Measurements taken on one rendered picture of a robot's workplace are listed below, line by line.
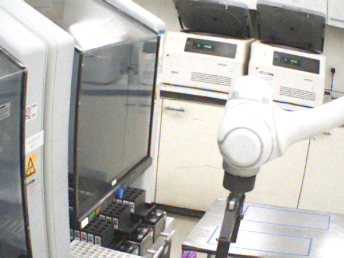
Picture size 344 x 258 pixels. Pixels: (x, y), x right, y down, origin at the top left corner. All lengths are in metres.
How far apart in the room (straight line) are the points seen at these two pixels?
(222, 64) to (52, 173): 2.46
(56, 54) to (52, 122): 0.15
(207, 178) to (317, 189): 0.81
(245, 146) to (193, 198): 2.83
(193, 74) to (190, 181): 0.71
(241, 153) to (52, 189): 0.45
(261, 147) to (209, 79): 2.61
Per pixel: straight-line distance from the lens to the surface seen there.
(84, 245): 1.47
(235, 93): 1.14
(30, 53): 1.01
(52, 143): 1.16
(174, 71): 3.61
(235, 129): 0.96
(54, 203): 1.21
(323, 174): 3.62
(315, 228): 1.83
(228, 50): 3.54
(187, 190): 3.77
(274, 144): 1.00
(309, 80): 3.49
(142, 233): 1.68
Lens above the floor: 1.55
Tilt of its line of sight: 15 degrees down
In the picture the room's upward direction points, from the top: 5 degrees clockwise
